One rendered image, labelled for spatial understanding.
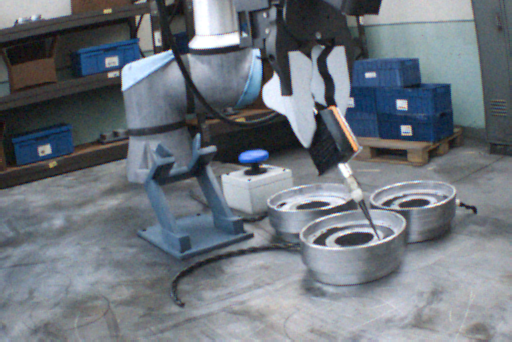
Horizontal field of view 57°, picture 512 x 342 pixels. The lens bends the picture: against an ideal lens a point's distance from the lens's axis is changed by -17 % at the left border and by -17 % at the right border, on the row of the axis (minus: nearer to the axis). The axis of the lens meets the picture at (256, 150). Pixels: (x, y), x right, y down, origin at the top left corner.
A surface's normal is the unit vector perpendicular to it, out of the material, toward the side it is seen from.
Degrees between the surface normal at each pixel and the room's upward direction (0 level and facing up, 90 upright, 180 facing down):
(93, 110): 90
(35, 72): 83
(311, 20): 90
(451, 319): 0
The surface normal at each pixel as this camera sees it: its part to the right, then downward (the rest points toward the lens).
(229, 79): 0.24, 0.33
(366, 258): 0.05, 0.18
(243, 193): -0.83, 0.21
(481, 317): -0.13, -0.97
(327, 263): -0.61, 0.22
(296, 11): 0.56, 0.09
